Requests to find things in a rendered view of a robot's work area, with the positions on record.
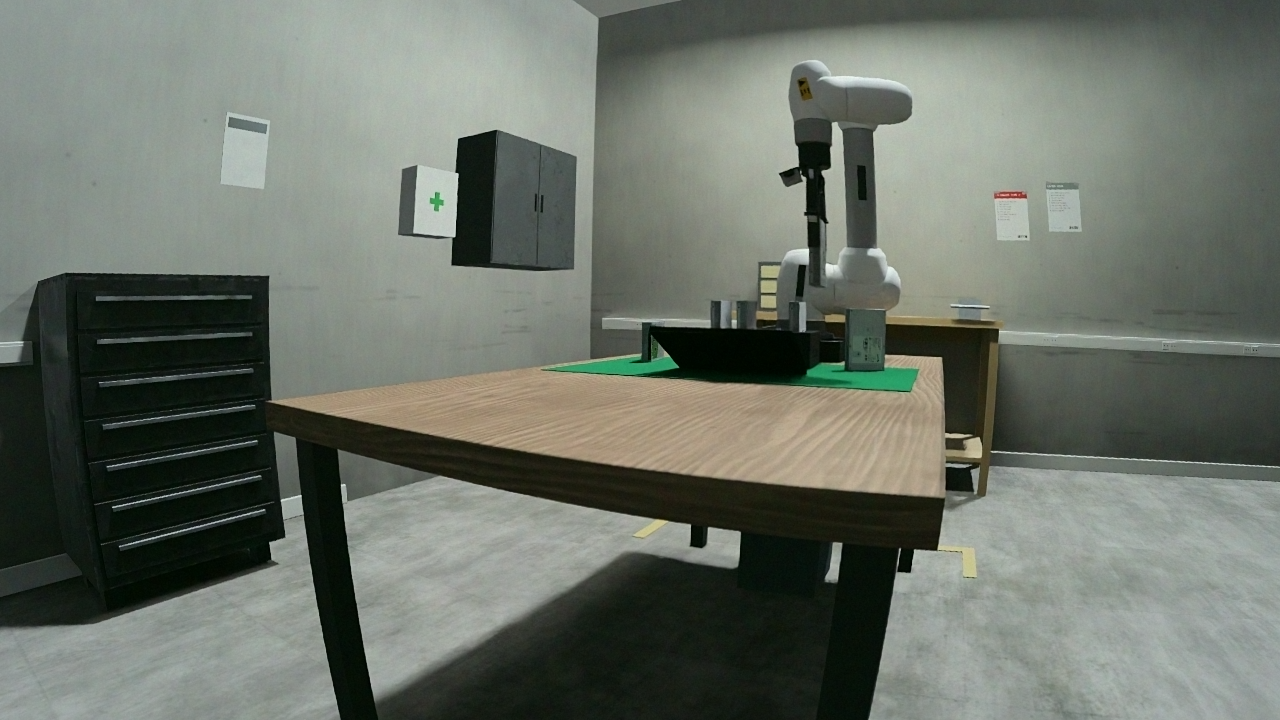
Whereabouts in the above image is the green mat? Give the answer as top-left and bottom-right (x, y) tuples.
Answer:
(545, 356), (919, 392)

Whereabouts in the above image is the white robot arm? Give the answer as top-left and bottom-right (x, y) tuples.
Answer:
(762, 60), (913, 340)

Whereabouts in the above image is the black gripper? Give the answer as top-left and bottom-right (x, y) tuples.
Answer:
(797, 143), (832, 247)

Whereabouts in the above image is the black-framed status display screen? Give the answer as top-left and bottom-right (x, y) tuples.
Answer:
(649, 325), (806, 374)

